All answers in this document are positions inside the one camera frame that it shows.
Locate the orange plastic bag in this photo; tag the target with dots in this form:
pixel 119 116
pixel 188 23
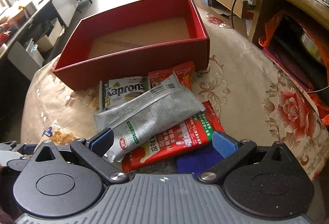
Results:
pixel 300 46

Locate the red cardboard box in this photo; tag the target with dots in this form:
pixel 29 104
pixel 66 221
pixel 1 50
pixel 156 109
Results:
pixel 133 40

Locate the blue snack packet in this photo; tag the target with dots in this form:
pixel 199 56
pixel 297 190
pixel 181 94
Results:
pixel 198 161

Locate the clear yellow cracker packet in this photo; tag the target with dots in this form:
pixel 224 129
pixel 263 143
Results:
pixel 58 135

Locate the green Kaprons wafer packet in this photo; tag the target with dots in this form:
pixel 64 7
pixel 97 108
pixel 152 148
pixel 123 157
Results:
pixel 116 92

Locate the red chinese snack packet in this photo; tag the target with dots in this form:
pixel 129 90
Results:
pixel 189 135

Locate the silver white snack packet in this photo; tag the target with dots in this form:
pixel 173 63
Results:
pixel 151 113

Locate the long dark side table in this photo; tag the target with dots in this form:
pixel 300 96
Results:
pixel 15 60

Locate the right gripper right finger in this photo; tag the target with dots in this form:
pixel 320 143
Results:
pixel 235 153

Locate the red Trolli candy packet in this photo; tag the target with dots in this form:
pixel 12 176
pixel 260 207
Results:
pixel 183 72

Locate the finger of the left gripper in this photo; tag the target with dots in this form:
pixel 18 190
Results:
pixel 28 149

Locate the floral beige tablecloth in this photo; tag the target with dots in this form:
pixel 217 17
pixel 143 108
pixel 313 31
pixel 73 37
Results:
pixel 252 97

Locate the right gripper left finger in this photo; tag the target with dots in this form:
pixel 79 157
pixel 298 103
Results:
pixel 90 154

